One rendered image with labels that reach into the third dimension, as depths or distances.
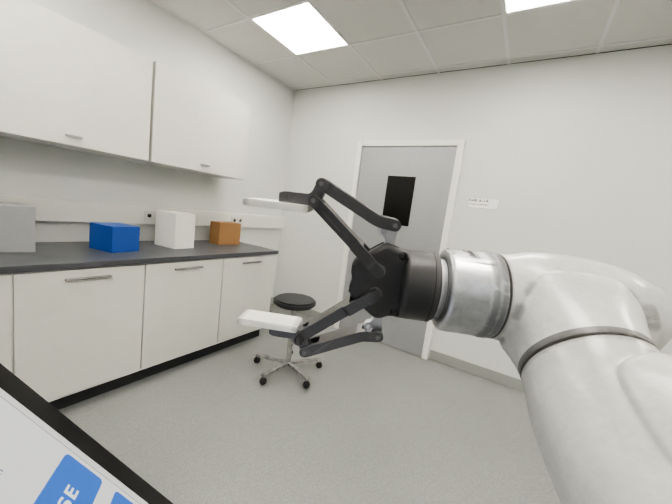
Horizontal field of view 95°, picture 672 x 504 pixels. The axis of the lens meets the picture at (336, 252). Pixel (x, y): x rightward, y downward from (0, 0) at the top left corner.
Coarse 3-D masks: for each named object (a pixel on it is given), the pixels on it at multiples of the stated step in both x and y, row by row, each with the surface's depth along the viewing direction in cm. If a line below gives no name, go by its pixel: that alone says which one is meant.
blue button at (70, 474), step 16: (64, 464) 27; (80, 464) 28; (48, 480) 25; (64, 480) 26; (80, 480) 27; (96, 480) 28; (48, 496) 24; (64, 496) 25; (80, 496) 26; (96, 496) 27
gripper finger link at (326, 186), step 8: (320, 184) 31; (328, 184) 31; (328, 192) 31; (336, 192) 31; (344, 192) 31; (336, 200) 31; (344, 200) 31; (352, 200) 31; (352, 208) 31; (360, 208) 31; (368, 208) 31; (360, 216) 32; (368, 216) 31; (376, 216) 31; (376, 224) 32; (384, 224) 31; (392, 224) 31; (400, 224) 31
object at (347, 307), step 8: (360, 296) 33; (368, 296) 32; (376, 296) 32; (336, 304) 36; (344, 304) 34; (352, 304) 33; (360, 304) 33; (368, 304) 33; (328, 312) 35; (336, 312) 34; (344, 312) 34; (352, 312) 33; (312, 320) 36; (320, 320) 34; (328, 320) 34; (336, 320) 34; (304, 328) 35; (312, 328) 35; (320, 328) 34; (296, 336) 34; (304, 336) 35; (296, 344) 34
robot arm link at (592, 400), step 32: (544, 352) 25; (576, 352) 23; (608, 352) 22; (640, 352) 22; (544, 384) 23; (576, 384) 21; (608, 384) 20; (640, 384) 19; (544, 416) 22; (576, 416) 20; (608, 416) 19; (640, 416) 18; (544, 448) 22; (576, 448) 20; (608, 448) 18; (640, 448) 17; (576, 480) 19; (608, 480) 18; (640, 480) 17
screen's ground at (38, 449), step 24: (0, 408) 25; (24, 408) 27; (0, 432) 24; (24, 432) 25; (48, 432) 27; (0, 456) 23; (24, 456) 24; (48, 456) 26; (0, 480) 22; (24, 480) 23
